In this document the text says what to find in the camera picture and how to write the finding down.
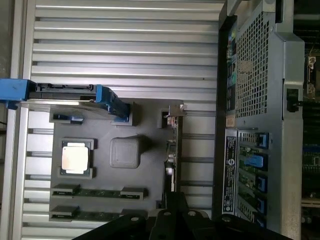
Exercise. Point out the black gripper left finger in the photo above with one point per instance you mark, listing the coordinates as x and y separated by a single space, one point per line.
130 227

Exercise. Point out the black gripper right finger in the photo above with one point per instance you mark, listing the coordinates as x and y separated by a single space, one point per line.
215 228

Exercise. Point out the long blue slot clip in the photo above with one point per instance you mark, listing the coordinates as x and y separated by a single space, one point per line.
255 161

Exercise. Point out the green gpu card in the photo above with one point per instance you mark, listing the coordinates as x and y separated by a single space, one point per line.
172 150

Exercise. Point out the green ram stick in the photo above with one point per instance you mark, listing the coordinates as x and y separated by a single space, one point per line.
95 215
100 193

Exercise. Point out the grey parts rack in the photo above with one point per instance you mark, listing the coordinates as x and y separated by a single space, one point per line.
105 180

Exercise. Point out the black case label sticker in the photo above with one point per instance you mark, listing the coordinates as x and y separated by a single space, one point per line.
231 172

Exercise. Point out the silver cpu chip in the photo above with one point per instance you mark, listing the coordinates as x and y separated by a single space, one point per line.
75 157

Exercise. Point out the green motherboard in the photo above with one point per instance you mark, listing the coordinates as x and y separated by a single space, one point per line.
311 160

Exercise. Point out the black case latch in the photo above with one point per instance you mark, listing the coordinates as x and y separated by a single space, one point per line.
293 100

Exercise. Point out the disk in blue carrier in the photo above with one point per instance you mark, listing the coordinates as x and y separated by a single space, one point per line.
62 92

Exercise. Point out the grey metal pc case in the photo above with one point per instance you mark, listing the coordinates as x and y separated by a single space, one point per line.
277 75

